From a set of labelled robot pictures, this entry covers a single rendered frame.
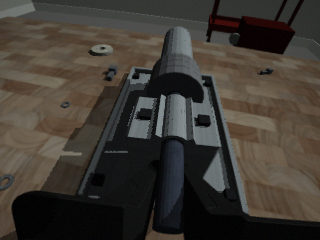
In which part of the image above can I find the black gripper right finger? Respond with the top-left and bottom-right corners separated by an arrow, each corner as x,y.
183,163 -> 320,240

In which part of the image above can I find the beige flat washer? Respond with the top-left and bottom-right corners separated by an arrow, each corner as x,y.
91,44 -> 113,56

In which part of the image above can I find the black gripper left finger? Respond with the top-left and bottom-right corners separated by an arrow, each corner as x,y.
11,160 -> 160,240

